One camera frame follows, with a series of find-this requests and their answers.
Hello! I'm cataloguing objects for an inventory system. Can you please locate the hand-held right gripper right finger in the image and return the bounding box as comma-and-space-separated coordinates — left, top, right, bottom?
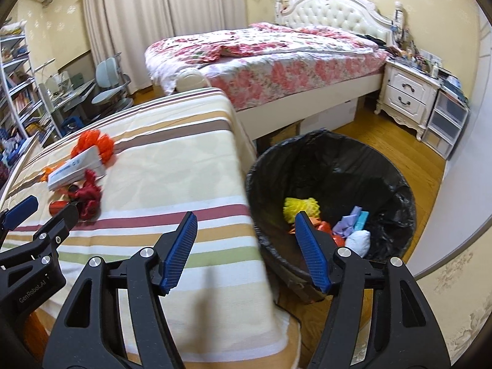
294, 211, 452, 369

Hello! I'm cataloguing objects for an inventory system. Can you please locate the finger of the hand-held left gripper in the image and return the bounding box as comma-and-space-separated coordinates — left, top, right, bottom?
0, 195, 39, 233
0, 202, 80, 289

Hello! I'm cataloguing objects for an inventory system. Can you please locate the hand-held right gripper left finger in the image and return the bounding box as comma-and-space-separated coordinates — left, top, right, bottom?
47, 211, 199, 369

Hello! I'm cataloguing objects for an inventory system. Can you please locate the red plastic bag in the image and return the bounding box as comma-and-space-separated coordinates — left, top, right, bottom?
315, 220, 347, 247

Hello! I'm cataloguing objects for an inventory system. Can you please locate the dark red toy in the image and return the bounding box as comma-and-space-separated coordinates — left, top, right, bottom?
68, 169, 104, 223

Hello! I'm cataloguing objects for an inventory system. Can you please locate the white tissue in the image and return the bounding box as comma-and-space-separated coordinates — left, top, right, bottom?
345, 231, 371, 258

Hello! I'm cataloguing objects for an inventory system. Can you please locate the yellow foam fruit net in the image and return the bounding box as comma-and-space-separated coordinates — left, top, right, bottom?
283, 197, 319, 224

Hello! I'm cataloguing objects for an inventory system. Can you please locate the long white carton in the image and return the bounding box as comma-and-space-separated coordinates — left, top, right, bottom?
47, 146, 106, 191

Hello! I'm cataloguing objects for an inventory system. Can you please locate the orange-red foam fruit net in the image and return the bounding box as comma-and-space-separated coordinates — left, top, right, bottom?
75, 131, 116, 166

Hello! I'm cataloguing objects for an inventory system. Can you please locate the bin with black bag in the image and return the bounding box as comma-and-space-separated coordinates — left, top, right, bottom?
246, 129, 418, 304

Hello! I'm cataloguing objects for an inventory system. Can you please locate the striped cloth covered table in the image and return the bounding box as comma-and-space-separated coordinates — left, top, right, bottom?
0, 88, 302, 367

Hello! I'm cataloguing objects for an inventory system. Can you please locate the white bookshelf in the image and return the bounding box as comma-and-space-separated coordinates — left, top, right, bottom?
0, 21, 58, 150

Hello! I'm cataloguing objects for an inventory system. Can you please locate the grey study desk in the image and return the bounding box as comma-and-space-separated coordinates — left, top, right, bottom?
42, 69, 97, 124

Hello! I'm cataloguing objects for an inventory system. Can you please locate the white storage box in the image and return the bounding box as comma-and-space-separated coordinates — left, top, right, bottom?
300, 98, 358, 135

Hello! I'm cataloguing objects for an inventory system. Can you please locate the light blue desk chair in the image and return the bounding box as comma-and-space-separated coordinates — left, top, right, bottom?
90, 56, 135, 110

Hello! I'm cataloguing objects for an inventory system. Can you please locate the white wardrobe door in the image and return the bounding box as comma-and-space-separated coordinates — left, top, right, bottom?
417, 6, 492, 277

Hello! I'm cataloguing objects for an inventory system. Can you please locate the white tufted round cushion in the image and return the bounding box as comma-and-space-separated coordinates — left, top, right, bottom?
172, 68, 211, 93

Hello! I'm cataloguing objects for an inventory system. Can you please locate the plastic drawer unit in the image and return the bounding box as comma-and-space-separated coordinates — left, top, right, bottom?
423, 88, 470, 160

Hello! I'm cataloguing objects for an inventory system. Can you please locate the white nightstand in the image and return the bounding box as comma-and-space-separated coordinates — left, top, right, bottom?
375, 59, 441, 141

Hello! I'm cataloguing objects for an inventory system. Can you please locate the floral quilt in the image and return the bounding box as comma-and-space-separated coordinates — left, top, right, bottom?
145, 22, 389, 110

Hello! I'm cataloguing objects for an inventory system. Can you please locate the pile of bedside items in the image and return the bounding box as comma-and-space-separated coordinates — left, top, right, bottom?
388, 19, 462, 85

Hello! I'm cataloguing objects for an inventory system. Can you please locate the beige curtain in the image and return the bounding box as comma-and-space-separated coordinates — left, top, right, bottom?
82, 0, 250, 95

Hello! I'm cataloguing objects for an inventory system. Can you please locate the white bed with tufted headboard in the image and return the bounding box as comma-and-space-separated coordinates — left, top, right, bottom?
144, 0, 404, 141

